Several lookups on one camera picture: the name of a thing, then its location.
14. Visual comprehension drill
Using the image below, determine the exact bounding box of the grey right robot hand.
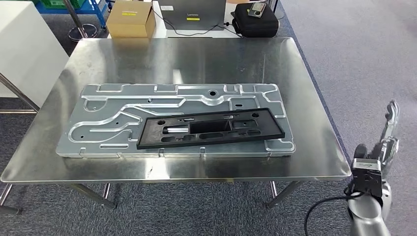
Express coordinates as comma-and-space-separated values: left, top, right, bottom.
353, 99, 400, 170

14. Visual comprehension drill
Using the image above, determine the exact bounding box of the black plastic plate bracket part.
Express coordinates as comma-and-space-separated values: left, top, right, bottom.
136, 107, 286, 150

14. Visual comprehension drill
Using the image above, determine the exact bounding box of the stainless steel workbench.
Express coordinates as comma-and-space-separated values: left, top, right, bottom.
0, 36, 353, 216

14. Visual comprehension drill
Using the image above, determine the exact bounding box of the black zip case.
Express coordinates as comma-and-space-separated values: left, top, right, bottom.
230, 3, 280, 38

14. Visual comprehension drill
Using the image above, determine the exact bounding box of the small grey device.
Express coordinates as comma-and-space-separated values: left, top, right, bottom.
247, 2, 267, 18

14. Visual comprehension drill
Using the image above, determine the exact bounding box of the grey laptop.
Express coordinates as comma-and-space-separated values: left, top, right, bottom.
157, 0, 227, 31

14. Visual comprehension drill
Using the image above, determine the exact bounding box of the aluminium fixture plate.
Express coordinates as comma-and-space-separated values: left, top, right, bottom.
55, 83, 297, 159

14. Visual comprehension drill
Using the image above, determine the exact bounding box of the brown cardboard box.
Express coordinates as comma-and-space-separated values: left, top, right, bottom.
106, 0, 157, 39

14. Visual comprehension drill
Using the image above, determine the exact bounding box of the blue cart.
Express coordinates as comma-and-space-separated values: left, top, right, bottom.
34, 0, 110, 31

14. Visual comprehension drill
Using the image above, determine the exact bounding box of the chrome round stand base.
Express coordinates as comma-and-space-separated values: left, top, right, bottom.
61, 0, 98, 42

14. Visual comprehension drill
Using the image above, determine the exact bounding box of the green plastic bin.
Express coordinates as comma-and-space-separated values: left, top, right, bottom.
39, 0, 86, 9

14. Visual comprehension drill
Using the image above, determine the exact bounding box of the white cabinet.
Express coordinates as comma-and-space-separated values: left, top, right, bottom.
0, 0, 70, 109

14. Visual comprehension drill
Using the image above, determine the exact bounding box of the stainless steel side table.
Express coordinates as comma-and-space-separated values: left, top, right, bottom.
0, 72, 40, 115

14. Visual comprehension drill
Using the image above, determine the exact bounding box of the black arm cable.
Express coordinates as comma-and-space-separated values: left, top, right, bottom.
303, 191, 364, 236

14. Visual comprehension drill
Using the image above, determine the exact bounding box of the black laptop cable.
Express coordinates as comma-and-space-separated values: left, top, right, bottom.
152, 8, 243, 37

